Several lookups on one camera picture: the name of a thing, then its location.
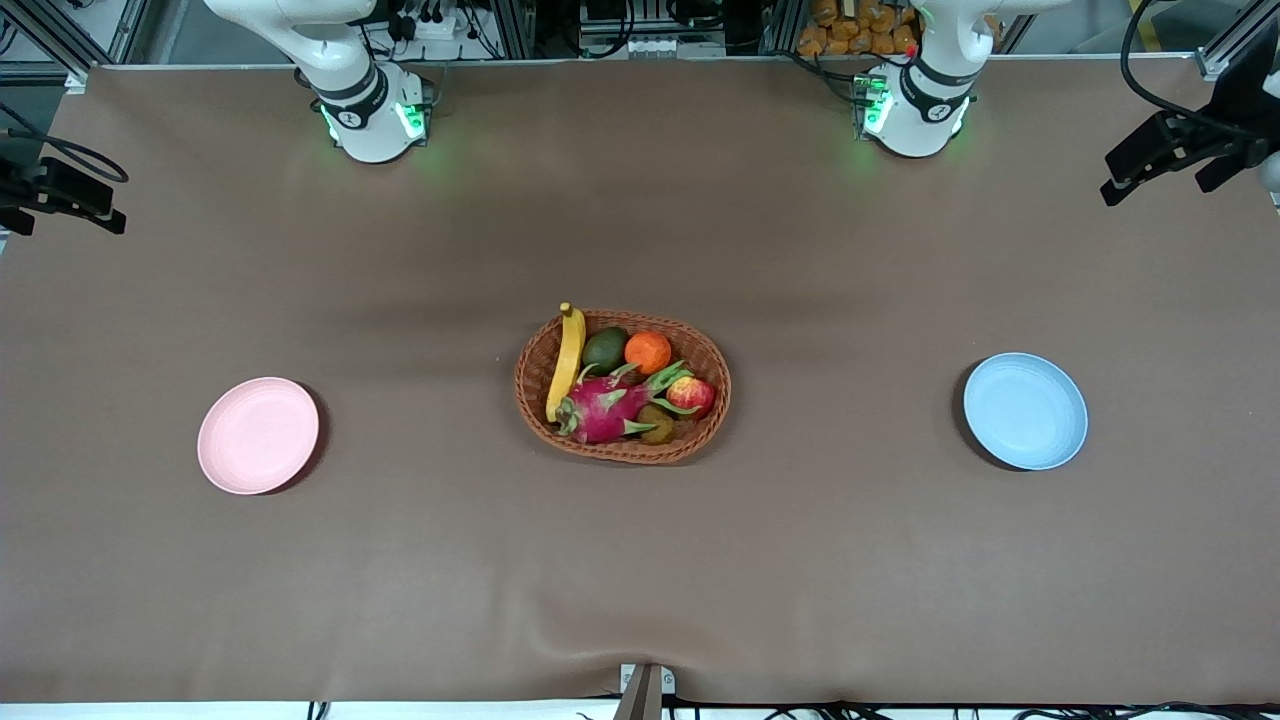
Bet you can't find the brown table cloth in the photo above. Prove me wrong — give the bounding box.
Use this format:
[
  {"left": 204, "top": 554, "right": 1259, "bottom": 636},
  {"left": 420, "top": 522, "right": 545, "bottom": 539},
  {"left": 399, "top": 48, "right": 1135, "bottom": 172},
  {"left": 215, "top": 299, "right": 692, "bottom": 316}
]
[{"left": 0, "top": 55, "right": 1280, "bottom": 706}]

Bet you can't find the pink dragon fruit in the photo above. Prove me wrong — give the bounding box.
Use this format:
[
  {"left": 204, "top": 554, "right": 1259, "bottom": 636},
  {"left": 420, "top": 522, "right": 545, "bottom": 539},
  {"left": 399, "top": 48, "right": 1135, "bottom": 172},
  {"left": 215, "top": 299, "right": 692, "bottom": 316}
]
[{"left": 555, "top": 360, "right": 706, "bottom": 445}]

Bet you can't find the green avocado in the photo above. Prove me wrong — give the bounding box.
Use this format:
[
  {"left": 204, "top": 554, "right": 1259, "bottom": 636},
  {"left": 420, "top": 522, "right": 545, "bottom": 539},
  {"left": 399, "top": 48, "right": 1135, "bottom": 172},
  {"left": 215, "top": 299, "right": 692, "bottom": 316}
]
[{"left": 582, "top": 326, "right": 631, "bottom": 379}]

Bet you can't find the bag of orange bread rolls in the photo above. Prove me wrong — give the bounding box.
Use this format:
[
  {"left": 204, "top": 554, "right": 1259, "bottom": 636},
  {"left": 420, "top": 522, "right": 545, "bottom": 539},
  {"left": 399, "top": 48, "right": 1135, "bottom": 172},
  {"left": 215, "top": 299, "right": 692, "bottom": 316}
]
[{"left": 797, "top": 0, "right": 921, "bottom": 57}]

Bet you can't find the white power strip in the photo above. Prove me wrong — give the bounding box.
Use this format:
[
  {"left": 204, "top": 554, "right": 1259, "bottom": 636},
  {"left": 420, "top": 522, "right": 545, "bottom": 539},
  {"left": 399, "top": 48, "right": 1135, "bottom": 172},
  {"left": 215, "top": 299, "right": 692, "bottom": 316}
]
[{"left": 393, "top": 8, "right": 473, "bottom": 43}]

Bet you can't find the orange fruit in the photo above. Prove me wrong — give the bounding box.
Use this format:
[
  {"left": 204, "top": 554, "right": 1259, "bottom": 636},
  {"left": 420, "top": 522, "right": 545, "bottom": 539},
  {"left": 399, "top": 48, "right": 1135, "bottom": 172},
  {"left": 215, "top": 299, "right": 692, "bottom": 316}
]
[{"left": 624, "top": 331, "right": 673, "bottom": 376}]

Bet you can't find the grey metal camera bracket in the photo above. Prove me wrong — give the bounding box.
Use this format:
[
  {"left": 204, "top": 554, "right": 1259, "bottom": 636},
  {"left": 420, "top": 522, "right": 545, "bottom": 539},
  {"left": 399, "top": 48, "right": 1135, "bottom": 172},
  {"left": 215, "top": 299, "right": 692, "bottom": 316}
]
[{"left": 615, "top": 662, "right": 677, "bottom": 720}]

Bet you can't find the blue plate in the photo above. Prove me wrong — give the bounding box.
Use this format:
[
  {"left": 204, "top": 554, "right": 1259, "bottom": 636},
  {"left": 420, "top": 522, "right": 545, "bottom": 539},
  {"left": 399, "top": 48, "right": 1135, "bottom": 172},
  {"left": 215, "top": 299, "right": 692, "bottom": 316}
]
[{"left": 963, "top": 352, "right": 1089, "bottom": 471}]

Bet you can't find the aluminium frame post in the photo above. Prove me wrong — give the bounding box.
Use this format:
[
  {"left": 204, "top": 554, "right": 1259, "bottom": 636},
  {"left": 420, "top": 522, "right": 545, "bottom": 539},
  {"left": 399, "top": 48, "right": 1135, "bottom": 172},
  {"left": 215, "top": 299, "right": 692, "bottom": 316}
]
[
  {"left": 0, "top": 0, "right": 151, "bottom": 79},
  {"left": 1195, "top": 0, "right": 1280, "bottom": 81}
]

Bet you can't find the pink plate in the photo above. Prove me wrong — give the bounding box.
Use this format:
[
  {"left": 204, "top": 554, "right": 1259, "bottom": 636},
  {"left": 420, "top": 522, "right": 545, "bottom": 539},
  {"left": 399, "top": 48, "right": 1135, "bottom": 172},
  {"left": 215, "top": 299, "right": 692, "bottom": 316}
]
[{"left": 197, "top": 377, "right": 321, "bottom": 496}]

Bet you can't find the yellow banana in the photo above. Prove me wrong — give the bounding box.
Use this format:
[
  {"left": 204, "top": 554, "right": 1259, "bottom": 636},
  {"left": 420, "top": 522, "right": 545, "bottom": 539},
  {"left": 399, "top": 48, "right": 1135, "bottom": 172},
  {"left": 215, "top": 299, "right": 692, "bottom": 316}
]
[{"left": 545, "top": 302, "right": 588, "bottom": 423}]

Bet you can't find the red apple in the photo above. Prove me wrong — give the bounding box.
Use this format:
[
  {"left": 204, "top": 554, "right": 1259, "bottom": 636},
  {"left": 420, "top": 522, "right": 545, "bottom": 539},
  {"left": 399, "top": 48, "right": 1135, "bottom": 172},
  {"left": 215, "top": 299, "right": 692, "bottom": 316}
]
[{"left": 665, "top": 375, "right": 717, "bottom": 421}]

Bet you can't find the brown wicker basket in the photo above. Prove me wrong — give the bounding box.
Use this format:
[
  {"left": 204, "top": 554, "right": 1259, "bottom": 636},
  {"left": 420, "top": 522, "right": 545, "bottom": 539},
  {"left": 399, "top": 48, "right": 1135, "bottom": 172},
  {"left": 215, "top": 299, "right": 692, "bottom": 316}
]
[{"left": 514, "top": 310, "right": 732, "bottom": 465}]

